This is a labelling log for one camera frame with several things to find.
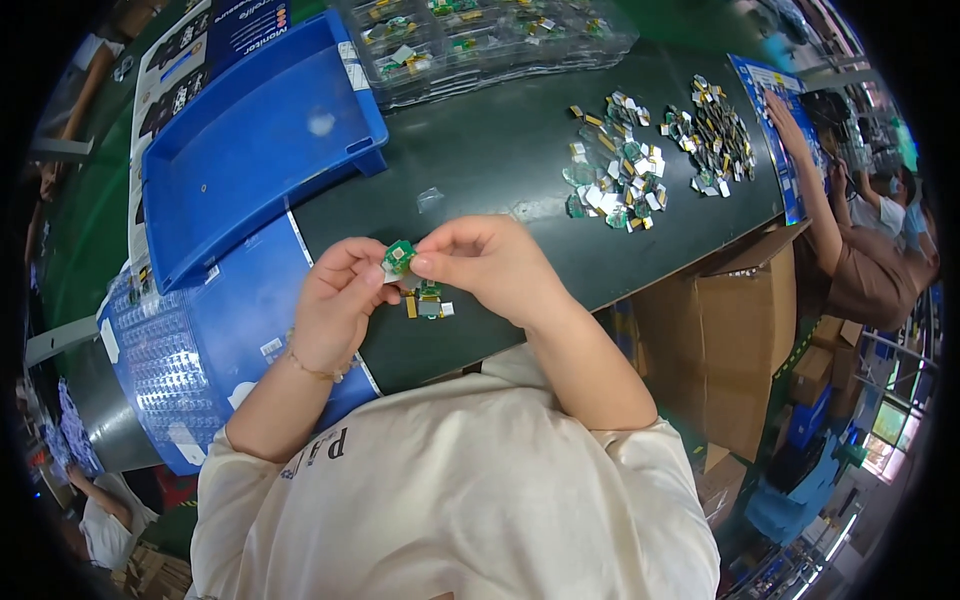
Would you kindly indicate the clear blister tray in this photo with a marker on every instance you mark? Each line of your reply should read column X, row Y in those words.
column 161, row 360

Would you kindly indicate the small brown cardboard box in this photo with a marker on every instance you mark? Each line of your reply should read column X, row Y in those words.
column 718, row 484

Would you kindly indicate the stack of clear component trays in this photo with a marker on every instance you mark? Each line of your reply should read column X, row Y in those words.
column 480, row 45

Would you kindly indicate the person's left hand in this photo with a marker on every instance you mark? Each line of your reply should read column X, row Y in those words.
column 334, row 307

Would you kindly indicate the pile of green circuit boards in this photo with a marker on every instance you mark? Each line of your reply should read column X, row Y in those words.
column 619, row 169

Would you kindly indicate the green circuit board gold strip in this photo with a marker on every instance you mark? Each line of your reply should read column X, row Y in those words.
column 429, row 304

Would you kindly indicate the metal rack with goods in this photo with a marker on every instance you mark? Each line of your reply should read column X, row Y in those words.
column 900, row 405

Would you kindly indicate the blue flat carton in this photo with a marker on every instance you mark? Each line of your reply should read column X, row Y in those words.
column 255, row 300

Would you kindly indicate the blue crate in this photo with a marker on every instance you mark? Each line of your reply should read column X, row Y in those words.
column 810, row 420

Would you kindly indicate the person's right hand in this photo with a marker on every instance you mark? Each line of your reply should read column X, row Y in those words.
column 495, row 270

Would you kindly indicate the clear plastic scrap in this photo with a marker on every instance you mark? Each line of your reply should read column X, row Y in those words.
column 430, row 199

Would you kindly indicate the person's body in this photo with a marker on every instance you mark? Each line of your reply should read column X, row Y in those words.
column 450, row 510

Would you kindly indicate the large brown cardboard box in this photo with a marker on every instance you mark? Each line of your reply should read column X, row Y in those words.
column 720, row 330

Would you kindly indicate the stack of small cardboard boxes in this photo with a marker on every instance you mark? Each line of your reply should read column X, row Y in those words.
column 825, row 360

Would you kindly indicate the pile of dark circuit boards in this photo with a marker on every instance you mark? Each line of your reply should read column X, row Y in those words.
column 712, row 139

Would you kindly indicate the small green circuit board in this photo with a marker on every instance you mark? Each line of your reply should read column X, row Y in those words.
column 399, row 256

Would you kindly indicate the blue plastic bin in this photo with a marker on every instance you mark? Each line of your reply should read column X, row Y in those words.
column 255, row 150

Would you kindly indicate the grey metal rail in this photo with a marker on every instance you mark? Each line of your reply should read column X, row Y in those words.
column 60, row 339

